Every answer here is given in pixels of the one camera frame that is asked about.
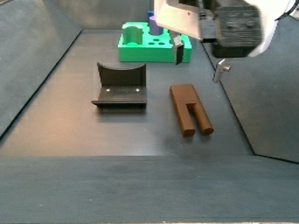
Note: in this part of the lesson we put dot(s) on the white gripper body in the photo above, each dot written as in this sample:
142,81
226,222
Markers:
188,17

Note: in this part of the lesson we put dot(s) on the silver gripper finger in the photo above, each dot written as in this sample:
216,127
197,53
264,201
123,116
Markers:
178,46
224,66

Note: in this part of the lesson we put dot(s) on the brown two-pronged square-circle object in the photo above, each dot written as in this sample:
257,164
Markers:
188,103

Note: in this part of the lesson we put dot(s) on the black curved fixture stand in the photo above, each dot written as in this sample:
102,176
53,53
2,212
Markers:
122,86

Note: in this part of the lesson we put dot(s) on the purple cylinder peg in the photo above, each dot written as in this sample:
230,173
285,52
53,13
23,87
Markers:
155,29

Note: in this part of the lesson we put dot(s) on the green shape-sorter base block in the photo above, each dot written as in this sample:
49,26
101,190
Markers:
157,48

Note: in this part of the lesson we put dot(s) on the blue cylinder peg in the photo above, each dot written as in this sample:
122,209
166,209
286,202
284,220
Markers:
150,13

